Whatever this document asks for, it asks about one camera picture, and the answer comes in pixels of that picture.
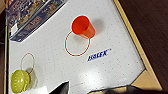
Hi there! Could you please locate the yellow wooden gaming table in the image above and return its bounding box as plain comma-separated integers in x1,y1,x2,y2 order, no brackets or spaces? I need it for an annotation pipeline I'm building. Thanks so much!
2,0,158,94

